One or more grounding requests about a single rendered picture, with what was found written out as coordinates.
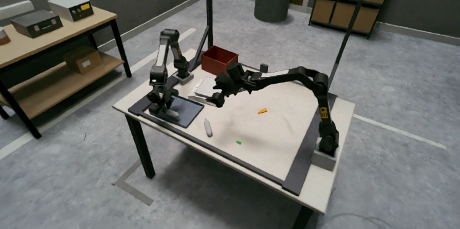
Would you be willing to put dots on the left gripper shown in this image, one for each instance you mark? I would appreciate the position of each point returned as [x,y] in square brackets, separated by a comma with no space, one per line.
[218,98]

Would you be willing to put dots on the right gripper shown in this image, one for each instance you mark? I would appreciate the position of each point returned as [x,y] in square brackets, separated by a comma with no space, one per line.
[160,107]

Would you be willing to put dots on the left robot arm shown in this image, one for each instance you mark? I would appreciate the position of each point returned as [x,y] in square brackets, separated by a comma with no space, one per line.
[318,85]

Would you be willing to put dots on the white digital weighing scale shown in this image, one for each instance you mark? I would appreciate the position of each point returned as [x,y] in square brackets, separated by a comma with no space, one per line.
[203,90]

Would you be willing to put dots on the red open box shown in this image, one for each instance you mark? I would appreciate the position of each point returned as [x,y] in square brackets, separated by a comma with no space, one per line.
[216,59]

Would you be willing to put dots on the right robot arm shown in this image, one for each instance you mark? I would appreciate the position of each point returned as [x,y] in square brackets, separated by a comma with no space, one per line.
[159,69]

